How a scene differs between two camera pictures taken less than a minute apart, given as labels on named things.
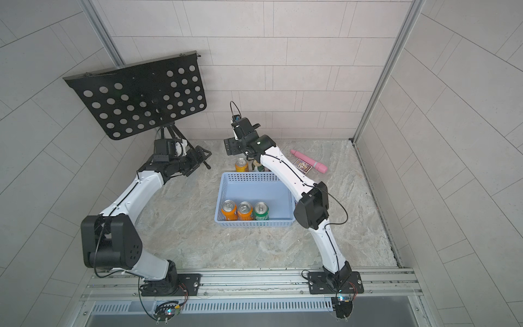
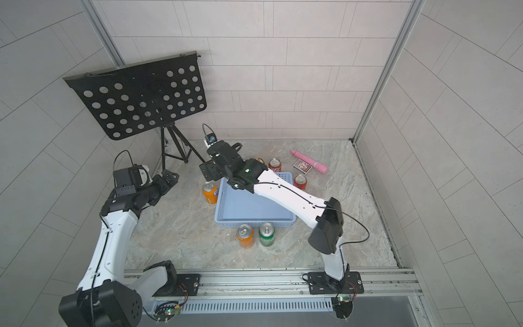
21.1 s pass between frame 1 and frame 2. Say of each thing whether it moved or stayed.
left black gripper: moved
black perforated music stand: stayed
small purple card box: stayed
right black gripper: moved
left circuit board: stayed
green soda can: moved
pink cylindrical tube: stayed
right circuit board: stayed
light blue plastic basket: stayed
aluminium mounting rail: stayed
